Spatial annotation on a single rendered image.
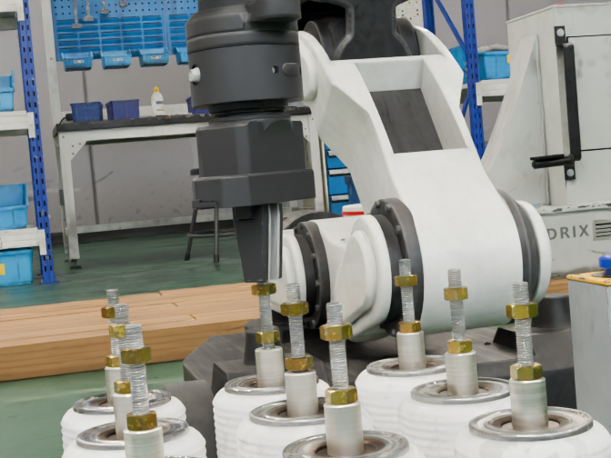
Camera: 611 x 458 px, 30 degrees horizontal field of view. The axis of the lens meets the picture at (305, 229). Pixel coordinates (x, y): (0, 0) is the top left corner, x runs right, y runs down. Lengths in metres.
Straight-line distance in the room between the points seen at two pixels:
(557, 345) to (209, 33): 0.62
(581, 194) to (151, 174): 6.30
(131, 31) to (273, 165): 5.91
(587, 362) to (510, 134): 2.24
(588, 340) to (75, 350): 1.85
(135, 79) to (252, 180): 8.31
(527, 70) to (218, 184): 2.40
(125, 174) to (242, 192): 8.26
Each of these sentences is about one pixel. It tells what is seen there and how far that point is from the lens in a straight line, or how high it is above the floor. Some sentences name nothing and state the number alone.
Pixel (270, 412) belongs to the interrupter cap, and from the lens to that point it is 0.81.
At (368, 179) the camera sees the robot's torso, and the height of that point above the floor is 0.40.
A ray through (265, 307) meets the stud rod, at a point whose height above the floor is 0.31.
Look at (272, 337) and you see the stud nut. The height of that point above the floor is 0.29.
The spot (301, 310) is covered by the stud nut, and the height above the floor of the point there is 0.32.
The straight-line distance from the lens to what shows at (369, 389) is 0.92.
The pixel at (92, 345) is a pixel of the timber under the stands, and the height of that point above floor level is 0.06.
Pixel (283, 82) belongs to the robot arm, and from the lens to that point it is 0.87.
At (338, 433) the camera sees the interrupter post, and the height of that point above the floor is 0.26.
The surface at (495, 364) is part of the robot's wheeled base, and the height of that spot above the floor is 0.19.
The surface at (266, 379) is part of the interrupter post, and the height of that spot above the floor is 0.26.
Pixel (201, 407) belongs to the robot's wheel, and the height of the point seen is 0.18.
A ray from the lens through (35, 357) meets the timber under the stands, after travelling 2.67.
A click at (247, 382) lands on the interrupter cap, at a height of 0.25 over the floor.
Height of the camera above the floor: 0.42
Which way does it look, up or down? 3 degrees down
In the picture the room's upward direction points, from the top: 5 degrees counter-clockwise
